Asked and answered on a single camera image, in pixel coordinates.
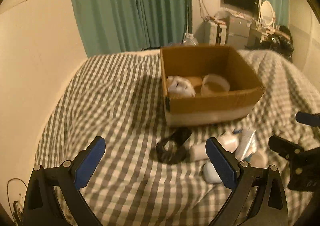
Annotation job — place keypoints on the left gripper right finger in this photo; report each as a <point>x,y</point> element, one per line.
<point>269,206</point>

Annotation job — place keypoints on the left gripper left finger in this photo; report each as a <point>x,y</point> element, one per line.
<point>41,206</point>

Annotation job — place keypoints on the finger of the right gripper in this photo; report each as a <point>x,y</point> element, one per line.
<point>286,149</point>
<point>308,118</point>

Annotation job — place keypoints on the white toothpaste tube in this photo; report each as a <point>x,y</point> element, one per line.
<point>247,144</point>

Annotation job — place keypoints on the blue tissue pack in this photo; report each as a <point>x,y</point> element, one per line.
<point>237,131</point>

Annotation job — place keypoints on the white earbuds case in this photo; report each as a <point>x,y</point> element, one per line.
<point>210,174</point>

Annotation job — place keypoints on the black garbage bag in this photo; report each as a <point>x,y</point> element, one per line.
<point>281,42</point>

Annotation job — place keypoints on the white tape roll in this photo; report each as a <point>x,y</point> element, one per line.
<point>212,83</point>

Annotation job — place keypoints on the brown cardboard box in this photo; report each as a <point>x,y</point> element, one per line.
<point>195,62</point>

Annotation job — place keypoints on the white oval mirror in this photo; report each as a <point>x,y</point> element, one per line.
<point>266,14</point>

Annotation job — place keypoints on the silver mini fridge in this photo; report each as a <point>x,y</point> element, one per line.
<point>238,32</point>

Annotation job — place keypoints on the white suitcase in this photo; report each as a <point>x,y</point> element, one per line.
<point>216,32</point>

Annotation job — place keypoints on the white crumpled cloth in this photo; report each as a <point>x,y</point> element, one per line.
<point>180,87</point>

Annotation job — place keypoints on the grey checkered bedspread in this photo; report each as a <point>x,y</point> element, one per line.
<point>119,97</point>

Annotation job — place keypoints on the clear water bottle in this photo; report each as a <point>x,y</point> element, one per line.
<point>189,40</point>

